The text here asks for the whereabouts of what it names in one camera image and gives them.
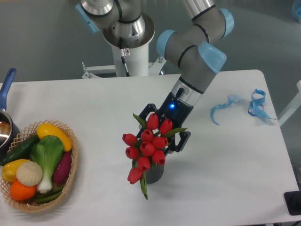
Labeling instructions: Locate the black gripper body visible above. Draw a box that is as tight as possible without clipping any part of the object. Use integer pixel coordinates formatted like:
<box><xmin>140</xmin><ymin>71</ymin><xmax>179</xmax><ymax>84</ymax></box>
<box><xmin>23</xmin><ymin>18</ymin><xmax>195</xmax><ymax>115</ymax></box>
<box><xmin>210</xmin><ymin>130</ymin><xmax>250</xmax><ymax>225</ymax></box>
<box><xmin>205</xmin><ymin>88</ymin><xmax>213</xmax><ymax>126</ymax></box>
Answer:
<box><xmin>156</xmin><ymin>92</ymin><xmax>194</xmax><ymax>129</ymax></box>

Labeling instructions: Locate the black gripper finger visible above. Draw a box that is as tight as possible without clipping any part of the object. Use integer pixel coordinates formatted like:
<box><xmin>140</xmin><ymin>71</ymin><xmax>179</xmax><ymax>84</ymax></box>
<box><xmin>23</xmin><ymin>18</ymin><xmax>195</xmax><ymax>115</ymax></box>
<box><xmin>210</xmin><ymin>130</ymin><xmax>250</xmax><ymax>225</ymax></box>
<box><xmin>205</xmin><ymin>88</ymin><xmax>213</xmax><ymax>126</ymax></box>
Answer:
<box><xmin>164</xmin><ymin>131</ymin><xmax>191</xmax><ymax>156</ymax></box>
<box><xmin>139</xmin><ymin>104</ymin><xmax>157</xmax><ymax>121</ymax></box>

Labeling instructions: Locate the red tulip bouquet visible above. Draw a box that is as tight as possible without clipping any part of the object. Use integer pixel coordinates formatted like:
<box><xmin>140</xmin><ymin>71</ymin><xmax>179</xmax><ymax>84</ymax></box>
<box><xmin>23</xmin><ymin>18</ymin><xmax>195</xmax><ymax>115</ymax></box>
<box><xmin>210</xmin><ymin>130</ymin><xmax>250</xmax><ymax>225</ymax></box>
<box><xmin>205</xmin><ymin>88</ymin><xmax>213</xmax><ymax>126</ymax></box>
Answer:
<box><xmin>122</xmin><ymin>113</ymin><xmax>187</xmax><ymax>200</ymax></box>

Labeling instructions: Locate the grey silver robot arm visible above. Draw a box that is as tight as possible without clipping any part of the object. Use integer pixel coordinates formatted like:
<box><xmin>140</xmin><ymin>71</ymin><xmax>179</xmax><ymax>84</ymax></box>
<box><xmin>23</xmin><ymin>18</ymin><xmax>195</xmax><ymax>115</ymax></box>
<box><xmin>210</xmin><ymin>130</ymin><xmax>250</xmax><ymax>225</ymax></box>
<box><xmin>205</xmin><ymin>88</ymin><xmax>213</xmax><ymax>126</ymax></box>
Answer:
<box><xmin>76</xmin><ymin>0</ymin><xmax>234</xmax><ymax>128</ymax></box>

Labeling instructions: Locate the dark grey ribbed vase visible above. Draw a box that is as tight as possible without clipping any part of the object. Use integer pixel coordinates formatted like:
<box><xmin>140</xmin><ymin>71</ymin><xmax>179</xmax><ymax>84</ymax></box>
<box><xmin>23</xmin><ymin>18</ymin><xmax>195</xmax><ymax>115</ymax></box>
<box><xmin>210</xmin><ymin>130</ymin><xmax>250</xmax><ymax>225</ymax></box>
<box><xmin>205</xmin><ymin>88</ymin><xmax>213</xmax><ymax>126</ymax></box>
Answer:
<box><xmin>144</xmin><ymin>147</ymin><xmax>167</xmax><ymax>185</ymax></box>

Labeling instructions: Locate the light blue torn strip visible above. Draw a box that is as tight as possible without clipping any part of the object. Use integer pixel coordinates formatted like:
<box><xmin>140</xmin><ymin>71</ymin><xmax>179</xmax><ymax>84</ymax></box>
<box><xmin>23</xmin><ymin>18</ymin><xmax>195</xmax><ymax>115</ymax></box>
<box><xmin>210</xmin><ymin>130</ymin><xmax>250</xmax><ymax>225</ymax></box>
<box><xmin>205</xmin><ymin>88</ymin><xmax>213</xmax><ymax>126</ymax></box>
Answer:
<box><xmin>210</xmin><ymin>94</ymin><xmax>241</xmax><ymax>125</ymax></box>

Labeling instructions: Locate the blue crumpled strip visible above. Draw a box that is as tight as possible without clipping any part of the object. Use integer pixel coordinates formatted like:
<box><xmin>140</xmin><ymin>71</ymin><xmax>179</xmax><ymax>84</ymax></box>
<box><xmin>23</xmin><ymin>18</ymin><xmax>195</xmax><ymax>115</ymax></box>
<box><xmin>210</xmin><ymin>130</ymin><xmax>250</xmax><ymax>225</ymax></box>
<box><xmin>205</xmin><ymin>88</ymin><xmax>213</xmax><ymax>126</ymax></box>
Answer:
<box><xmin>248</xmin><ymin>89</ymin><xmax>276</xmax><ymax>120</ymax></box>

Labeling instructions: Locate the yellow squash toy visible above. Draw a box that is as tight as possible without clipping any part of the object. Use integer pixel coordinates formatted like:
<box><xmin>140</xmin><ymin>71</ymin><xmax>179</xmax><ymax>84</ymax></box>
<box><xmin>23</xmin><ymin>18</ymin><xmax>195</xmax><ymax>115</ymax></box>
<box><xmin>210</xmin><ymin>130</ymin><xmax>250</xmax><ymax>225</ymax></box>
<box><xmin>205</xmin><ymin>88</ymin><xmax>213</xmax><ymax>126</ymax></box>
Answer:
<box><xmin>37</xmin><ymin>123</ymin><xmax>72</xmax><ymax>152</ymax></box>

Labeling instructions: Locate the purple sweet potato toy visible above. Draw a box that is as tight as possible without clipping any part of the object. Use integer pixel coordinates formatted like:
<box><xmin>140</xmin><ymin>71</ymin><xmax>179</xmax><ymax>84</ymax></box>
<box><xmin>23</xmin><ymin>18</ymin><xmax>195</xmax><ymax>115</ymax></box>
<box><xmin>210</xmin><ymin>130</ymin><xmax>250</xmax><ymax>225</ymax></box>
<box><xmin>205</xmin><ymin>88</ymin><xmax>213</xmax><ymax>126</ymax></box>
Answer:
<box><xmin>53</xmin><ymin>152</ymin><xmax>71</xmax><ymax>184</ymax></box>

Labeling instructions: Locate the green bok choy toy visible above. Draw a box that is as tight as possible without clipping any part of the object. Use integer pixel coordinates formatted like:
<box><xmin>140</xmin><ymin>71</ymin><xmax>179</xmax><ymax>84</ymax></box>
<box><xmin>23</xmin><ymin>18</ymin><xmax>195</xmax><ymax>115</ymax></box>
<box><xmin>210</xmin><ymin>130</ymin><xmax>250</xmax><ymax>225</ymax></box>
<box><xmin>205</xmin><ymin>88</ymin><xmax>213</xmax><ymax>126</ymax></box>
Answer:
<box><xmin>30</xmin><ymin>135</ymin><xmax>64</xmax><ymax>194</ymax></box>

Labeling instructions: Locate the black device at edge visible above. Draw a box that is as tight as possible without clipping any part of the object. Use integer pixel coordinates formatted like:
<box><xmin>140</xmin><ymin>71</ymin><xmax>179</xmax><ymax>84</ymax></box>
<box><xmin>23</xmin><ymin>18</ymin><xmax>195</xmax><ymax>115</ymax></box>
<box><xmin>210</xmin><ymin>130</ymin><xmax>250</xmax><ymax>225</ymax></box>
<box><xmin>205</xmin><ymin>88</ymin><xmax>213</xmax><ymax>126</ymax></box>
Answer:
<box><xmin>284</xmin><ymin>191</ymin><xmax>301</xmax><ymax>216</ymax></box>

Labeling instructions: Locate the green cucumber toy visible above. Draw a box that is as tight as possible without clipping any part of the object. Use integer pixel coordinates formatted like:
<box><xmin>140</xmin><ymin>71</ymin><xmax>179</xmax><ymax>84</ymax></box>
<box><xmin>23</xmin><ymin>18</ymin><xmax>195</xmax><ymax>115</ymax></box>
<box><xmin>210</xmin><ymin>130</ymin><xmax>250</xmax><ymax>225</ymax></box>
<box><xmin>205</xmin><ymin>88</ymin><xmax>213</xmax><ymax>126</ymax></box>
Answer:
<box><xmin>0</xmin><ymin>134</ymin><xmax>40</xmax><ymax>166</ymax></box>

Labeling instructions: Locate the cream garlic bun toy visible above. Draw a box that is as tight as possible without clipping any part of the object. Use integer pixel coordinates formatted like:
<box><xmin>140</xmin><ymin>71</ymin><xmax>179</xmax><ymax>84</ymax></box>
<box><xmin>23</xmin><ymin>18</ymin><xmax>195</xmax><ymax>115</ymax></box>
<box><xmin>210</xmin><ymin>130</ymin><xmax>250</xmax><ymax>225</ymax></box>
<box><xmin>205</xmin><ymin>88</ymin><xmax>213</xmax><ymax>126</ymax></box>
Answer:
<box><xmin>16</xmin><ymin>161</ymin><xmax>43</xmax><ymax>186</ymax></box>

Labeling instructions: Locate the green bean pods toy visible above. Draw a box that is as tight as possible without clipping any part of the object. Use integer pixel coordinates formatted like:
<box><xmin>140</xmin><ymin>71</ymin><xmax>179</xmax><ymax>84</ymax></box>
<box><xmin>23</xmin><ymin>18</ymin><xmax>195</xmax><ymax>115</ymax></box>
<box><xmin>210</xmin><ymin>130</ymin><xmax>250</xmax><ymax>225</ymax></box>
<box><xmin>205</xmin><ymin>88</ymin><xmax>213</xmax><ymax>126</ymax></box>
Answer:
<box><xmin>33</xmin><ymin>187</ymin><xmax>63</xmax><ymax>204</ymax></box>

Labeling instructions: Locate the woven wicker basket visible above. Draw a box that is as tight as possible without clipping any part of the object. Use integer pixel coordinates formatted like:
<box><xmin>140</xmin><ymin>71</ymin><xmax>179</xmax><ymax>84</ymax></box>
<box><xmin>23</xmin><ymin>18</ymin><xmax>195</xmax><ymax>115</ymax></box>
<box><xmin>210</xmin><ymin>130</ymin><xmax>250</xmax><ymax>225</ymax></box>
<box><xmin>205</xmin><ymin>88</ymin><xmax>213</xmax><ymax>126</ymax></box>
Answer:
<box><xmin>0</xmin><ymin>120</ymin><xmax>79</xmax><ymax>213</ymax></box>

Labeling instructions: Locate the yellow bell pepper toy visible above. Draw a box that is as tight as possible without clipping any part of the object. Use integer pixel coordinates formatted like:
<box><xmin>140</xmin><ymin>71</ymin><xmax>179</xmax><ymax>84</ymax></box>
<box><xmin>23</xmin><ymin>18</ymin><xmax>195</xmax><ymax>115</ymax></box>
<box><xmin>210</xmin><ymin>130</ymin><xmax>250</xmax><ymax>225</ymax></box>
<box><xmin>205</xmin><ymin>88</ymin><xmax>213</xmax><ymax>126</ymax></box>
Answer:
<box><xmin>1</xmin><ymin>159</ymin><xmax>30</xmax><ymax>183</ymax></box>

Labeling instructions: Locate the orange fruit toy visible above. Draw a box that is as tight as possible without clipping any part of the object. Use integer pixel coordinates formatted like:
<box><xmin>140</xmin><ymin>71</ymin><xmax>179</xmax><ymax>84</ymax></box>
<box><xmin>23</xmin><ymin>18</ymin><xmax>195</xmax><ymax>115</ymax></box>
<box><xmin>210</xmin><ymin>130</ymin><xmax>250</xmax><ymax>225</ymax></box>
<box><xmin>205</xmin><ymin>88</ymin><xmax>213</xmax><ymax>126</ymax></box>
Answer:
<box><xmin>10</xmin><ymin>180</ymin><xmax>36</xmax><ymax>201</ymax></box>

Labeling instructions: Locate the blue object top corner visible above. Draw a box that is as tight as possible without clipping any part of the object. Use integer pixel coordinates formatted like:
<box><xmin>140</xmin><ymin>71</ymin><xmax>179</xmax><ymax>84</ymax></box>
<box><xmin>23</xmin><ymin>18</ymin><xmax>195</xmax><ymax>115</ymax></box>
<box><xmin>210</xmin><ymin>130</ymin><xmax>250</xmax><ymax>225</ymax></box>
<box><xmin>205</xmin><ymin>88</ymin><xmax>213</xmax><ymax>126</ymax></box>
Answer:
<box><xmin>292</xmin><ymin>0</ymin><xmax>301</xmax><ymax>22</ymax></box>

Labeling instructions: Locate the white metal base frame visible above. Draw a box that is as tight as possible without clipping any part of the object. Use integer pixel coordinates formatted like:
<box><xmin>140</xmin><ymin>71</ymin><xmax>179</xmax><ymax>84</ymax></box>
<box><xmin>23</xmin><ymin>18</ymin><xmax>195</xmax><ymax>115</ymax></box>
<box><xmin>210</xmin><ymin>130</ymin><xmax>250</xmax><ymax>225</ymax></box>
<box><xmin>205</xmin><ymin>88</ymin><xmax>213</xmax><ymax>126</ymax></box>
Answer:
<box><xmin>81</xmin><ymin>56</ymin><xmax>166</xmax><ymax>79</ymax></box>

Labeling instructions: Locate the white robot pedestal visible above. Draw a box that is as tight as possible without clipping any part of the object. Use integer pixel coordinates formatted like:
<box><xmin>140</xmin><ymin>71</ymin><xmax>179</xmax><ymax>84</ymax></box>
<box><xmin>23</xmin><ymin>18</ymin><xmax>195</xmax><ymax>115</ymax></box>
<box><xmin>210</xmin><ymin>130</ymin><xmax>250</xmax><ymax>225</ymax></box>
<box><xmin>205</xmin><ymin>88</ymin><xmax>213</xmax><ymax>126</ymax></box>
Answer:
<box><xmin>111</xmin><ymin>44</ymin><xmax>149</xmax><ymax>77</ymax></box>

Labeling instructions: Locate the black cable on pedestal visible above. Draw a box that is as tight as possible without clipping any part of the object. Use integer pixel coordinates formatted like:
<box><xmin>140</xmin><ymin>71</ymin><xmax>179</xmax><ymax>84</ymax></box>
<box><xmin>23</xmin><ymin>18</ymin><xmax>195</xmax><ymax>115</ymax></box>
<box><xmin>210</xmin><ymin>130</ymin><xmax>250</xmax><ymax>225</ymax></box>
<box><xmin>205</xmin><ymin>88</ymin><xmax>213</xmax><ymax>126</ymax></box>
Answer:
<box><xmin>119</xmin><ymin>37</ymin><xmax>131</xmax><ymax>77</ymax></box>

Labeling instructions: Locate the white frame at right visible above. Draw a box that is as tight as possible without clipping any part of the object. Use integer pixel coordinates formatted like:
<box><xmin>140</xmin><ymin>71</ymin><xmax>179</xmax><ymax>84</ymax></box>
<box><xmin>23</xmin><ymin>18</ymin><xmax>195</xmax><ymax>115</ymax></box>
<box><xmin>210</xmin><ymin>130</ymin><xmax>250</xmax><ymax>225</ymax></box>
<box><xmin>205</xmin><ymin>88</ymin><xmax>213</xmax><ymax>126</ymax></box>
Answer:
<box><xmin>278</xmin><ymin>81</ymin><xmax>301</xmax><ymax>127</ymax></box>

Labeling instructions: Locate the blue handled saucepan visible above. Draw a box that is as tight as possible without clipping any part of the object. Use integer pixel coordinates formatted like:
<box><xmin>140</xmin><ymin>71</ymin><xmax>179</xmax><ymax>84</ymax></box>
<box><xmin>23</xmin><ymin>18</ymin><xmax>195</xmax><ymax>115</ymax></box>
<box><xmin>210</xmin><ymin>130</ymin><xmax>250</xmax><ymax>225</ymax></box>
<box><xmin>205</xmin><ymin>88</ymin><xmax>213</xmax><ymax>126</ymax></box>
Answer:
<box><xmin>0</xmin><ymin>68</ymin><xmax>20</xmax><ymax>160</ymax></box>

